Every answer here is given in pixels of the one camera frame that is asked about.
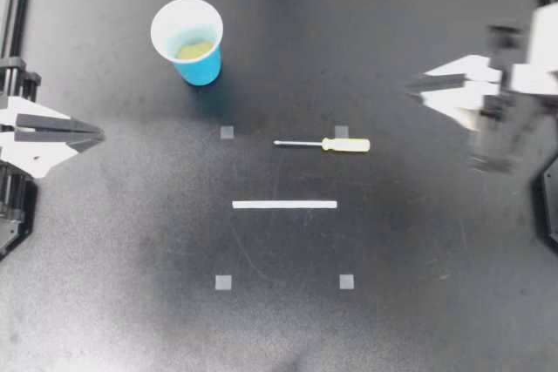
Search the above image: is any yellow handled screwdriver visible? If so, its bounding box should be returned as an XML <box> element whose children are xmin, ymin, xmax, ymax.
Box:
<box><xmin>273</xmin><ymin>136</ymin><xmax>371</xmax><ymax>154</ymax></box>

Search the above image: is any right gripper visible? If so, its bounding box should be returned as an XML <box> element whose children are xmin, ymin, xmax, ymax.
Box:
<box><xmin>404</xmin><ymin>23</ymin><xmax>531</xmax><ymax>175</ymax></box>

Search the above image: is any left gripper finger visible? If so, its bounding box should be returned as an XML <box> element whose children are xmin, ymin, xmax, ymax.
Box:
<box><xmin>0</xmin><ymin>94</ymin><xmax>105</xmax><ymax>136</ymax></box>
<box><xmin>0</xmin><ymin>129</ymin><xmax>106</xmax><ymax>179</ymax></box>

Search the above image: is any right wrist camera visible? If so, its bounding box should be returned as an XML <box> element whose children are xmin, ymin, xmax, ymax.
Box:
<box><xmin>509</xmin><ymin>4</ymin><xmax>558</xmax><ymax>97</ymax></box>

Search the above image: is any blue cup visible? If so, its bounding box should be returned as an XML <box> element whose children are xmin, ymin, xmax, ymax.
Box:
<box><xmin>150</xmin><ymin>0</ymin><xmax>225</xmax><ymax>87</ymax></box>

